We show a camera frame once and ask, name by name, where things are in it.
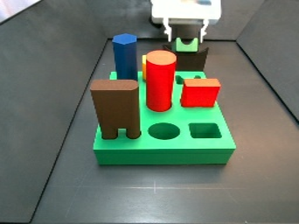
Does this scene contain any black curved fixture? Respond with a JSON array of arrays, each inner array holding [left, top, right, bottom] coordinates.
[[175, 48, 210, 72]]

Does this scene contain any green arch object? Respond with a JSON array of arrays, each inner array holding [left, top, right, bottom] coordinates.
[[172, 38, 199, 53]]

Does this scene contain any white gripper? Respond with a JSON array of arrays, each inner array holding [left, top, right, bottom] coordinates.
[[151, 0, 222, 43]]

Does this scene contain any yellow block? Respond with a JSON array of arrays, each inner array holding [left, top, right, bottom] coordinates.
[[142, 55, 147, 81]]

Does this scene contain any blue hexagonal prism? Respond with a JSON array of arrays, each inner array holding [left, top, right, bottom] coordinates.
[[112, 33, 138, 81]]

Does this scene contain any green shape sorter base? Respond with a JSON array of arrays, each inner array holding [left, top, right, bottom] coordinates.
[[94, 72, 237, 165]]

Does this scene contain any brown arch block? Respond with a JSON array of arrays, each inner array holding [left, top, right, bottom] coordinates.
[[90, 80, 142, 139]]

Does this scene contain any red square block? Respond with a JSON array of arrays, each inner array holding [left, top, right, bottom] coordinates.
[[180, 79, 220, 108]]

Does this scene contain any red cylinder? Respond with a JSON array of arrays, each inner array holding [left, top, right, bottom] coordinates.
[[146, 50, 176, 112]]

